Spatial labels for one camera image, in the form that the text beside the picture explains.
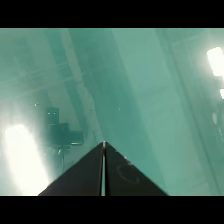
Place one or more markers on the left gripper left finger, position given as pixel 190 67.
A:
pixel 81 178

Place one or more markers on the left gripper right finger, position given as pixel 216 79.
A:
pixel 131 178

